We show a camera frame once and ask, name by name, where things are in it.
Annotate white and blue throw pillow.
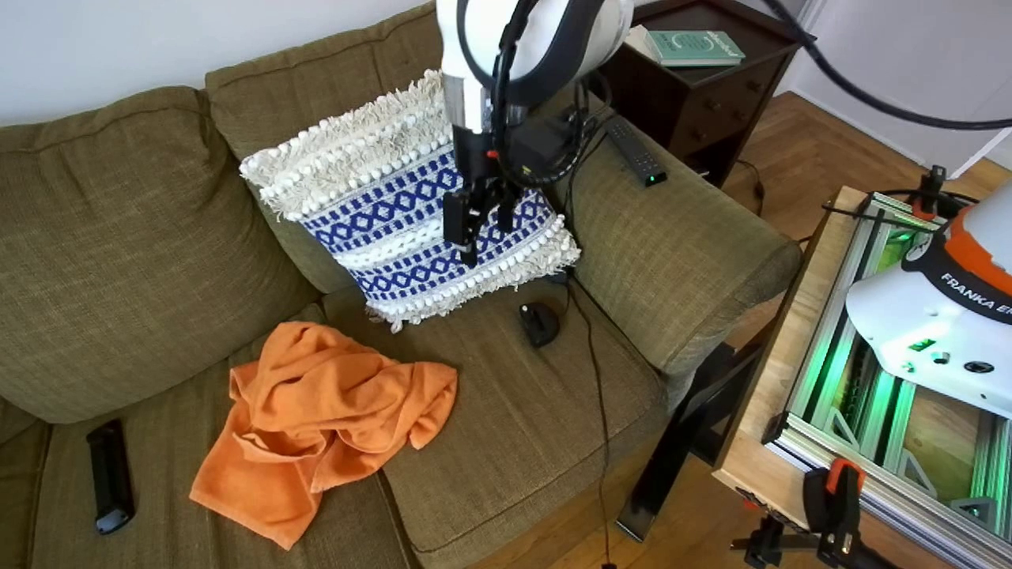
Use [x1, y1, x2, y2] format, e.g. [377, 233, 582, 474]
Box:
[238, 67, 584, 333]

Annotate wooden robot cart board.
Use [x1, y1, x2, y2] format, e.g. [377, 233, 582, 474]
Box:
[713, 184, 1012, 569]

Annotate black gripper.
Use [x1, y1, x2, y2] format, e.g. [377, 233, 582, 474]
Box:
[440, 125, 524, 269]

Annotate narrow olive sofa back cushion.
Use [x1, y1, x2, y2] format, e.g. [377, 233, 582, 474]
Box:
[203, 3, 446, 310]

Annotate olive green fabric sofa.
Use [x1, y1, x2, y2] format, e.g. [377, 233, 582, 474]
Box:
[0, 3, 808, 569]

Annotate wide olive sofa back cushion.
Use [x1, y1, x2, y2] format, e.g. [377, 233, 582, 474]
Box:
[0, 85, 324, 428]

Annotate aluminium profile frame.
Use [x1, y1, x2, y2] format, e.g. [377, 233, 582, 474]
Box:
[762, 193, 1012, 562]

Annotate white paper booklet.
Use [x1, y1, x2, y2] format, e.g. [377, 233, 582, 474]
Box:
[619, 24, 666, 65]

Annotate olive sofa seat cushion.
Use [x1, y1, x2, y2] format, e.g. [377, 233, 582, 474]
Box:
[0, 306, 419, 569]
[320, 283, 674, 569]

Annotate black and orange clamp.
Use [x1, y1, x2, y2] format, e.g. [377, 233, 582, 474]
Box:
[800, 455, 871, 569]

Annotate small black clamp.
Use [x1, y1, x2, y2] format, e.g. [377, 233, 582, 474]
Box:
[881, 166, 982, 225]

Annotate black clamp handle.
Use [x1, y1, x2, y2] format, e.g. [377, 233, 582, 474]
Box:
[732, 514, 792, 569]

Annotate thin black power cable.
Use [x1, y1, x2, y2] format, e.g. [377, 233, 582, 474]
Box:
[561, 265, 619, 569]

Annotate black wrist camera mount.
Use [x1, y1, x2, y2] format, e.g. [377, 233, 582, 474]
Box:
[507, 98, 590, 191]

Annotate orange towel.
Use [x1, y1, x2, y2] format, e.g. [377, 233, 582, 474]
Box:
[187, 319, 462, 554]

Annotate dark wooden side table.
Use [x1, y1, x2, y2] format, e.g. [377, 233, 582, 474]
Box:
[582, 0, 818, 191]

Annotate long black remote control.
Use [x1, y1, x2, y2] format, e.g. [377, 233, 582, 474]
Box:
[597, 112, 672, 191]

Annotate black metal cart leg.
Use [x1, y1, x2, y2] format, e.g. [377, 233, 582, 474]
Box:
[615, 343, 766, 544]

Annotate small black rounded device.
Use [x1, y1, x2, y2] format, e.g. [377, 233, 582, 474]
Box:
[516, 297, 567, 350]

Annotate thick black robot hose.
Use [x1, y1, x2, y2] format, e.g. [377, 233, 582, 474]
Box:
[762, 0, 1012, 133]

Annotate green book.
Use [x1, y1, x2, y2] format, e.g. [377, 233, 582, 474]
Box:
[641, 29, 749, 70]

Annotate black remote with grey end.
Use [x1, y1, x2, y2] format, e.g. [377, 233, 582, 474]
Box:
[87, 419, 141, 539]

